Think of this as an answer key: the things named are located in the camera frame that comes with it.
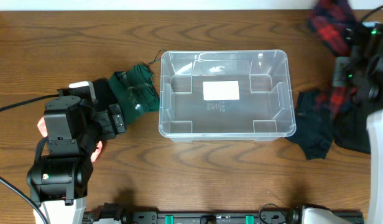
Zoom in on red plaid flannel shirt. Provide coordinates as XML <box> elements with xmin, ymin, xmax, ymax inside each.
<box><xmin>308</xmin><ymin>0</ymin><xmax>357</xmax><ymax>118</ymax></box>

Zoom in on pink printed t-shirt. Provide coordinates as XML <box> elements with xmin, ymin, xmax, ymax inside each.
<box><xmin>37</xmin><ymin>117</ymin><xmax>103</xmax><ymax>162</ymax></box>

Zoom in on dark navy garment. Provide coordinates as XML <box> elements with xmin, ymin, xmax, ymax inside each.
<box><xmin>286</xmin><ymin>89</ymin><xmax>333</xmax><ymax>160</ymax></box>

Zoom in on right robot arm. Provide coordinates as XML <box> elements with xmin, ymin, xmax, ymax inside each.
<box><xmin>333</xmin><ymin>23</ymin><xmax>383</xmax><ymax>224</ymax></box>

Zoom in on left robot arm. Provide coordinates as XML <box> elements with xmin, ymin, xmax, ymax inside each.
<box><xmin>27</xmin><ymin>96</ymin><xmax>126</xmax><ymax>223</ymax></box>

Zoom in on black taped folded garment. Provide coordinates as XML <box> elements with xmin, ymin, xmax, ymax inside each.
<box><xmin>92</xmin><ymin>78</ymin><xmax>118</xmax><ymax>112</ymax></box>

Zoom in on green folded garment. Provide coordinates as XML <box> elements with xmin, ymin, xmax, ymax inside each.
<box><xmin>108</xmin><ymin>49</ymin><xmax>166</xmax><ymax>124</ymax></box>

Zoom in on clear plastic storage bin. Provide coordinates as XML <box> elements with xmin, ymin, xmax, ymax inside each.
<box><xmin>159</xmin><ymin>50</ymin><xmax>296</xmax><ymax>141</ymax></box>

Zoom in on white label in bin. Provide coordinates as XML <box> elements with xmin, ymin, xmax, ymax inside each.
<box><xmin>203</xmin><ymin>81</ymin><xmax>240</xmax><ymax>101</ymax></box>

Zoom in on black mounting rail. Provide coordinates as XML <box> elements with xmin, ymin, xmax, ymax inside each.
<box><xmin>81</xmin><ymin>203</ymin><xmax>364</xmax><ymax>224</ymax></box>

